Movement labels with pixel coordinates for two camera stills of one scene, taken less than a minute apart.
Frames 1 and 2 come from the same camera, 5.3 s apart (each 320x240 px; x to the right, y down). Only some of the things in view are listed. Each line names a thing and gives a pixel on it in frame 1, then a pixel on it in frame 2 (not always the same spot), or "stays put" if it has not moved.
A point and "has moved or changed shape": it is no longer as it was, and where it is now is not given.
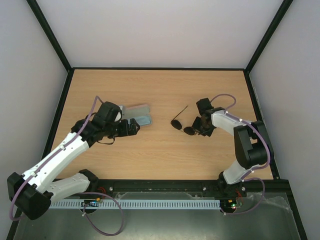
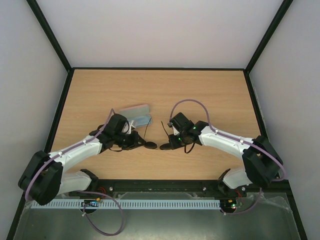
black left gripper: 126,131 -> 136,137
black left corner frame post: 39,15 stays put
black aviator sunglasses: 177,125 has moved or changed shape
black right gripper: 200,123 -> 173,141
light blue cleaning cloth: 143,120 stays put
